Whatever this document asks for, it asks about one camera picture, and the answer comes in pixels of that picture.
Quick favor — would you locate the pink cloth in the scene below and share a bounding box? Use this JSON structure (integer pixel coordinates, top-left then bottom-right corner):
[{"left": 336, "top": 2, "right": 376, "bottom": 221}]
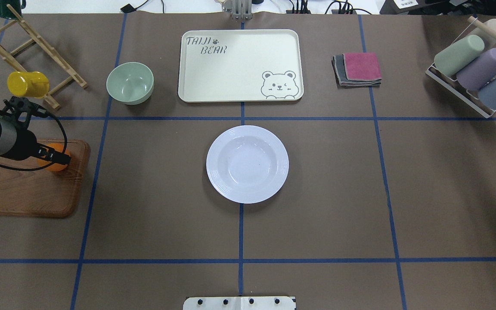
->
[{"left": 343, "top": 53, "right": 382, "bottom": 82}]

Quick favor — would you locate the purple tumbler cup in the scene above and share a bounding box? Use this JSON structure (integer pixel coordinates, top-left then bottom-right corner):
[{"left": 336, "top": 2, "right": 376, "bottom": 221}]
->
[{"left": 456, "top": 48, "right": 496, "bottom": 91}]

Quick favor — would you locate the black power strip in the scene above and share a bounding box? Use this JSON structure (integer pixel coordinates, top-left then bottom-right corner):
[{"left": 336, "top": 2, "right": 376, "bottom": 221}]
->
[{"left": 284, "top": 8, "right": 357, "bottom": 15}]

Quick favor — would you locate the wooden tray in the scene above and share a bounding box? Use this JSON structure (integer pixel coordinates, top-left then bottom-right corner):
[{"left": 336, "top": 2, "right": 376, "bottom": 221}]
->
[{"left": 0, "top": 139, "right": 90, "bottom": 218}]

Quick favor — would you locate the orange fruit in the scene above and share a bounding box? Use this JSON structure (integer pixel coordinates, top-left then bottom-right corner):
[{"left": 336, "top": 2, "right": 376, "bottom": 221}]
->
[{"left": 36, "top": 143, "right": 71, "bottom": 171}]

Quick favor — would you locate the cream bear tray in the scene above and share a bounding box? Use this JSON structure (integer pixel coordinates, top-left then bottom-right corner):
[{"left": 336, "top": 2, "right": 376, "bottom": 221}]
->
[{"left": 178, "top": 29, "right": 304, "bottom": 102}]

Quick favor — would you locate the small black device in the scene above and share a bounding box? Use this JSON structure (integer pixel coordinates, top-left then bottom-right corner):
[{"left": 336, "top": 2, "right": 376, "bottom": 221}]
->
[{"left": 120, "top": 4, "right": 136, "bottom": 14}]

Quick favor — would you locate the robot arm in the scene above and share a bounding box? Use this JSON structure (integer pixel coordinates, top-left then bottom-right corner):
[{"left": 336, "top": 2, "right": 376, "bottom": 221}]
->
[{"left": 0, "top": 96, "right": 71, "bottom": 171}]

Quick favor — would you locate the white wire cup rack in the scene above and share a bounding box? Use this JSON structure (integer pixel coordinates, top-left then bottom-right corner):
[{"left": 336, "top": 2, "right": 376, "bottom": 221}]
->
[{"left": 425, "top": 16, "right": 496, "bottom": 118}]

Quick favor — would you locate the dark green mug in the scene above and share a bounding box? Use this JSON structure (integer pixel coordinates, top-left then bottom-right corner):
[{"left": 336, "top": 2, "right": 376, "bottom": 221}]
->
[{"left": 0, "top": 0, "right": 26, "bottom": 20}]

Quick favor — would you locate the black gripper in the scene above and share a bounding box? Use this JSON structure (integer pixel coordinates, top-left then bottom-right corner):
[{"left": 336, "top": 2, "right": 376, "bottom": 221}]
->
[{"left": 0, "top": 96, "right": 71, "bottom": 165}]

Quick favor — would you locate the wooden mug rack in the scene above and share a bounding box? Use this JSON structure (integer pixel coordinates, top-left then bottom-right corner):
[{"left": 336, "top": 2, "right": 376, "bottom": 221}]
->
[{"left": 0, "top": 4, "right": 88, "bottom": 110}]

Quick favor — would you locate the yellow mug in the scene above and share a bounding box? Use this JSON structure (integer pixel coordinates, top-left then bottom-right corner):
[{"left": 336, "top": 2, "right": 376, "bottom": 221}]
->
[{"left": 6, "top": 71, "right": 50, "bottom": 98}]

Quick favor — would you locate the green bowl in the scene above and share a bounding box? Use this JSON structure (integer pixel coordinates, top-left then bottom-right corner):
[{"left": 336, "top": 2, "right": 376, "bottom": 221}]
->
[{"left": 106, "top": 62, "right": 154, "bottom": 105}]

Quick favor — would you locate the green tumbler cup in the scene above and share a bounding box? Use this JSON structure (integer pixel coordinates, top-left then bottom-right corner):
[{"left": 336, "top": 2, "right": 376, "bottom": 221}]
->
[{"left": 434, "top": 35, "right": 485, "bottom": 76}]

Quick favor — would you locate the white round plate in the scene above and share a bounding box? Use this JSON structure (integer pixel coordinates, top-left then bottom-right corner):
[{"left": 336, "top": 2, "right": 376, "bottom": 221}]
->
[{"left": 205, "top": 125, "right": 289, "bottom": 204}]

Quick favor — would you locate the aluminium frame post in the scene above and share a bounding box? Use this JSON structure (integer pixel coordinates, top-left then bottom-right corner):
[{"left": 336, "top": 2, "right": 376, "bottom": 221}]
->
[{"left": 220, "top": 0, "right": 253, "bottom": 20}]

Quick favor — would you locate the black laptop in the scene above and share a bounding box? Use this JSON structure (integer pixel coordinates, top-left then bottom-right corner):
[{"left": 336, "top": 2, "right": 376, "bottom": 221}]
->
[{"left": 379, "top": 0, "right": 496, "bottom": 16}]

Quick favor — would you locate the grey cloth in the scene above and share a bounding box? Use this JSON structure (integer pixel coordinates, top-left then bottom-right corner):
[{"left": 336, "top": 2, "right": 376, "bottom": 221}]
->
[{"left": 332, "top": 54, "right": 382, "bottom": 87}]

